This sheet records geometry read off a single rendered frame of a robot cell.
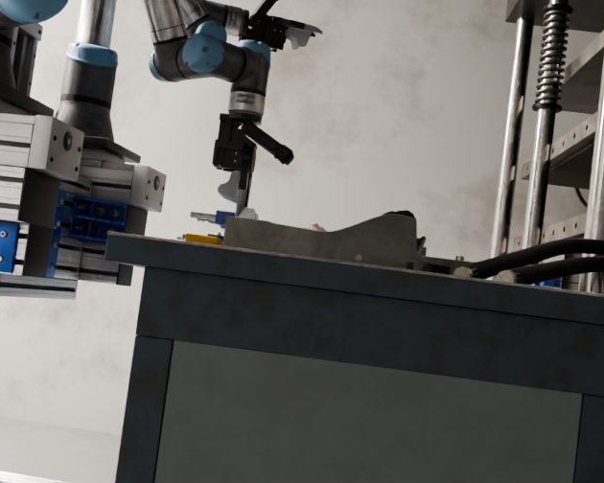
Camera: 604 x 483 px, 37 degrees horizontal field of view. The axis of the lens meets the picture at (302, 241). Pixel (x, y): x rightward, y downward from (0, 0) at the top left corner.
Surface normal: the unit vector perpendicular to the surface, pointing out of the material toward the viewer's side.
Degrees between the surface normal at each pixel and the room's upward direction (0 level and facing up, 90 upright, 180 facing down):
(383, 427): 90
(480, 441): 90
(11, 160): 90
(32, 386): 90
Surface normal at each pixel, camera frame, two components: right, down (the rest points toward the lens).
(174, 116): -0.15, -0.08
